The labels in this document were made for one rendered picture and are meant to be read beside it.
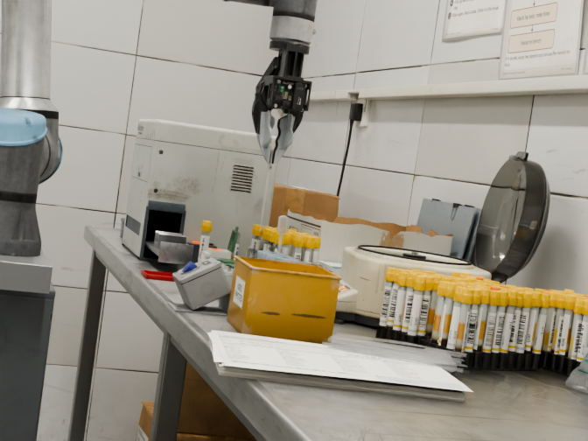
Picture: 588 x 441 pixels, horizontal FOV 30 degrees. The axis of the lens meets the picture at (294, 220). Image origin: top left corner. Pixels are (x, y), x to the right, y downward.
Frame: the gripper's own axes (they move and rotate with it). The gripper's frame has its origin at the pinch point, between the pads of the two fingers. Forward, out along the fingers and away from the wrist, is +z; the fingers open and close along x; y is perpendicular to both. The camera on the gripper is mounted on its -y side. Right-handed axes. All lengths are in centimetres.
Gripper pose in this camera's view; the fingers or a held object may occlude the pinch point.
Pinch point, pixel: (270, 156)
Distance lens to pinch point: 195.9
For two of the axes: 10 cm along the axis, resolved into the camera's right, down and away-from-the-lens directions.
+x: 9.5, 1.2, 2.9
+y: 2.9, 0.9, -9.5
